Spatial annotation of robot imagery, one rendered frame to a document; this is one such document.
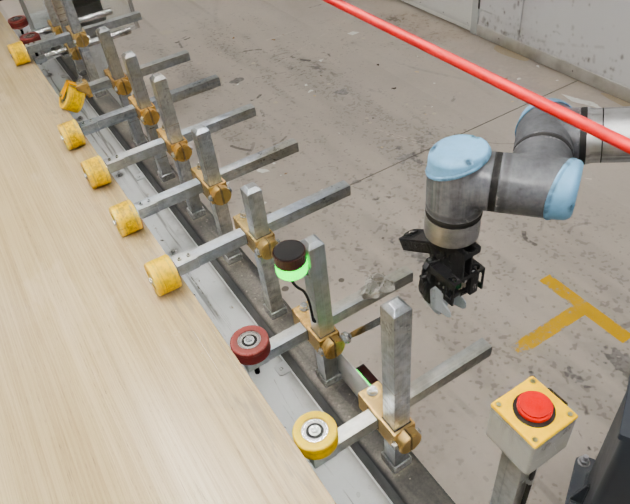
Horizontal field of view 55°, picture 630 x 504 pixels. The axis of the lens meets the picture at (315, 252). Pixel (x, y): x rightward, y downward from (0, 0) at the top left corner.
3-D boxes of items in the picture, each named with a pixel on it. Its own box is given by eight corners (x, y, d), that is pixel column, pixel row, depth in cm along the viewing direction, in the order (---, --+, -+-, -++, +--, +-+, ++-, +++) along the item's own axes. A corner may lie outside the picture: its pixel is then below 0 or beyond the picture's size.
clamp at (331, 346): (312, 313, 138) (310, 298, 134) (346, 352, 129) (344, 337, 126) (291, 325, 136) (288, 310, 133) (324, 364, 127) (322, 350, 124)
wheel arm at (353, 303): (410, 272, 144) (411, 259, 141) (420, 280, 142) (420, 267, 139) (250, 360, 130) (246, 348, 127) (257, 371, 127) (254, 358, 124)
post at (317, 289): (332, 381, 145) (314, 230, 112) (341, 391, 142) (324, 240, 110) (320, 389, 143) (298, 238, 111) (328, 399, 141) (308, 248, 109)
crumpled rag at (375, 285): (381, 270, 140) (381, 262, 139) (400, 287, 136) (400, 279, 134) (350, 286, 137) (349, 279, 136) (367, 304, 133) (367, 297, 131)
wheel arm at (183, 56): (187, 57, 218) (185, 49, 216) (190, 60, 216) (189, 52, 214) (89, 91, 205) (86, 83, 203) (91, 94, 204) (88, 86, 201)
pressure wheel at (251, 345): (264, 351, 134) (256, 316, 126) (282, 375, 129) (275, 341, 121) (232, 368, 132) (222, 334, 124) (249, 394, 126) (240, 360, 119)
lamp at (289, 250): (307, 312, 126) (295, 234, 112) (321, 329, 123) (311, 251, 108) (283, 325, 124) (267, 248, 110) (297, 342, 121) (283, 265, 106)
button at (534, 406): (532, 391, 73) (534, 383, 72) (558, 415, 70) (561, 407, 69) (508, 408, 72) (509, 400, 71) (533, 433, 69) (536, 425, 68)
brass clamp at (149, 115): (148, 105, 197) (143, 91, 193) (163, 121, 188) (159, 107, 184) (130, 111, 194) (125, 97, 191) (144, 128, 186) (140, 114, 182)
